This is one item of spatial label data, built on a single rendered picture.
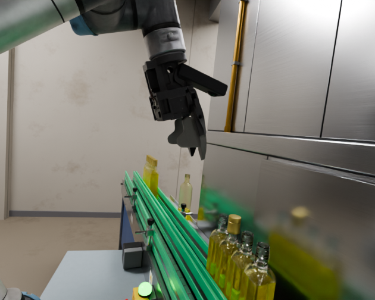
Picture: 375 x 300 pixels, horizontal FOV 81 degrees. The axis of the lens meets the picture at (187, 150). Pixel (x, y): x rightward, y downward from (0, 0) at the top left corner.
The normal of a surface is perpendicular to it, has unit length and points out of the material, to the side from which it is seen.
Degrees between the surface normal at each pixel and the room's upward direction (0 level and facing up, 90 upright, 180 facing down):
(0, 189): 90
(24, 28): 136
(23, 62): 90
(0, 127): 90
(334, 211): 90
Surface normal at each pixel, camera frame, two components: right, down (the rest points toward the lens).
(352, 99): -0.93, -0.06
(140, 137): 0.21, 0.11
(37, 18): 0.60, 0.79
